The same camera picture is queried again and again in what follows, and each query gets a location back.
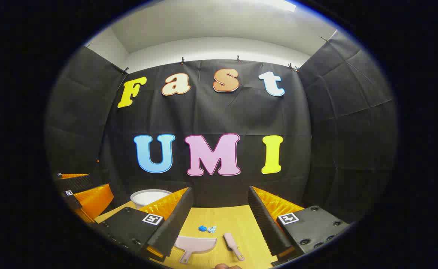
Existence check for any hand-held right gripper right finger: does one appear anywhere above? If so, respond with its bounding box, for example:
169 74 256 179
247 186 351 266

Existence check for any white ribbed garbage bin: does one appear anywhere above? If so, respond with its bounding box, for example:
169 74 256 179
130 189 173 210

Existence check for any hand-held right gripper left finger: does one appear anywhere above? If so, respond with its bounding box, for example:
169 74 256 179
91 187 194 262

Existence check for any small light purple broom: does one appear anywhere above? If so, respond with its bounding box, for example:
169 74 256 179
223 233 245 261

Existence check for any yellow wooden desktop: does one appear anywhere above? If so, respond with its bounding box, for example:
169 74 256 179
94 201 279 269

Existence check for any light purple plastic dustpan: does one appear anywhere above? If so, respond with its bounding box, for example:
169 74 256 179
174 235 218 264

